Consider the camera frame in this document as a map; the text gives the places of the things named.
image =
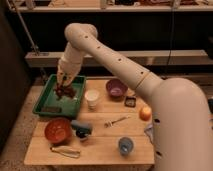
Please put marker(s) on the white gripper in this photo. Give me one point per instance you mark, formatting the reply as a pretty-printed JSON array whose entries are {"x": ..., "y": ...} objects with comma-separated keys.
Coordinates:
[{"x": 64, "y": 79}]

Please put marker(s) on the dark red grape bunch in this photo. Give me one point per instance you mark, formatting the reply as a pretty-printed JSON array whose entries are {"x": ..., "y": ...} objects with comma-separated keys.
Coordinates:
[{"x": 64, "y": 91}]

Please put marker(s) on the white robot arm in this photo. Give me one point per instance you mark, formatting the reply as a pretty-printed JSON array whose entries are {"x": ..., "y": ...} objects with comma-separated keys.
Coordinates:
[{"x": 182, "y": 127}]

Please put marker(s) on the white paper cup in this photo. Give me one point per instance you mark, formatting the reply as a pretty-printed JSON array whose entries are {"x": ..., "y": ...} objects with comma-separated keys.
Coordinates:
[{"x": 92, "y": 97}]

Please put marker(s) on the blue plastic cup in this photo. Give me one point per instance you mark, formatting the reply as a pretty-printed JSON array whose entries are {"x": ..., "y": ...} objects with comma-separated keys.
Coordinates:
[{"x": 125, "y": 146}]

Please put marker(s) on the green plastic tray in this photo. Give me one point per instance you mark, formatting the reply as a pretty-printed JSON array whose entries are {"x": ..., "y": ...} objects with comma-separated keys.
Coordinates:
[{"x": 69, "y": 107}]

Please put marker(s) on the dark sponge in tray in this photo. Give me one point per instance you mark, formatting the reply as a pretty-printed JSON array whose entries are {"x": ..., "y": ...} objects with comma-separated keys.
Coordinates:
[{"x": 51, "y": 109}]

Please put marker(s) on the purple bowl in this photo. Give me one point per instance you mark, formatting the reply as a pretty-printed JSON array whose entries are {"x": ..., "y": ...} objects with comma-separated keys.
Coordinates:
[{"x": 115, "y": 88}]

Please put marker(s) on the orange bowl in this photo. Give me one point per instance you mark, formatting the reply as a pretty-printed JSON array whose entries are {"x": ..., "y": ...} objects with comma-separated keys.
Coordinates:
[{"x": 58, "y": 130}]

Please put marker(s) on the teal dish brush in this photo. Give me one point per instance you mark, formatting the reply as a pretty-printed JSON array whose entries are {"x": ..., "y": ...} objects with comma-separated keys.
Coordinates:
[{"x": 82, "y": 130}]

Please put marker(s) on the silver fork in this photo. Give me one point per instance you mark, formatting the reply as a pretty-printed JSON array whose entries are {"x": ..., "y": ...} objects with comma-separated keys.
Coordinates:
[{"x": 110, "y": 123}]

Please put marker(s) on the small dark square container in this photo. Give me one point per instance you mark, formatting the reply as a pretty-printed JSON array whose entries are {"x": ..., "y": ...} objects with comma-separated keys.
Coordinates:
[{"x": 130, "y": 101}]

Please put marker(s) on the orange fruit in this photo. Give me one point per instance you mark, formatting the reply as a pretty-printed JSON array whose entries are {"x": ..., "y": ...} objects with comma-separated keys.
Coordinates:
[{"x": 145, "y": 113}]

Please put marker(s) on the wooden shelf beam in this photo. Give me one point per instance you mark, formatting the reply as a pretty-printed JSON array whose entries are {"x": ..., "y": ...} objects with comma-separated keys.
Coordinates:
[{"x": 145, "y": 58}]

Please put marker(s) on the light blue cloth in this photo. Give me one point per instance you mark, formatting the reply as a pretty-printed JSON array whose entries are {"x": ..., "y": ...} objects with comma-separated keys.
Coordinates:
[{"x": 148, "y": 130}]

